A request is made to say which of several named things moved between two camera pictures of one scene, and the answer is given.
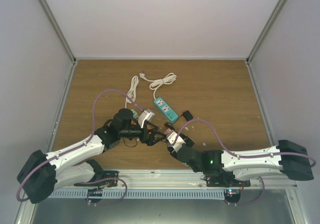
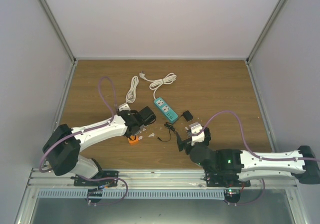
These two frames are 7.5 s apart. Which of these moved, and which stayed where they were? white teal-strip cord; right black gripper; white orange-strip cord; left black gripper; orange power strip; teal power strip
Moved: left black gripper; right black gripper; orange power strip
Stayed: teal power strip; white teal-strip cord; white orange-strip cord
